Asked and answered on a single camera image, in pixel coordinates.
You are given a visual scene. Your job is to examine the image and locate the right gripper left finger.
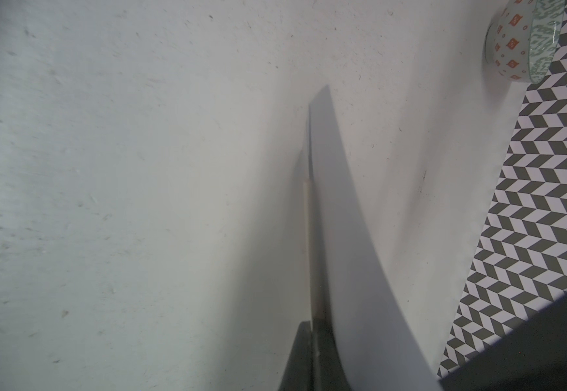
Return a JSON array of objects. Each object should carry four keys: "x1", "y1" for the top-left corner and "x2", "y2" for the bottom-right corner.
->
[{"x1": 278, "y1": 321, "x2": 313, "y2": 391}]

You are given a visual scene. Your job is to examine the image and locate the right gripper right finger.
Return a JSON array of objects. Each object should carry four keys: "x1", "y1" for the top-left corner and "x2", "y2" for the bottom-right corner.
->
[{"x1": 312, "y1": 319, "x2": 351, "y2": 391}]

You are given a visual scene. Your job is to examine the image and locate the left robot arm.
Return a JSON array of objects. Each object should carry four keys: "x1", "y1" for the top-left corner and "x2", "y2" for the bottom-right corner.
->
[{"x1": 438, "y1": 205, "x2": 567, "y2": 390}]

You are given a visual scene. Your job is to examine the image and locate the patterned ceramic bowl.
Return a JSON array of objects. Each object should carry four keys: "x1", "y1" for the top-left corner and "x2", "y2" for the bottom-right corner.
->
[{"x1": 484, "y1": 0, "x2": 565, "y2": 84}]

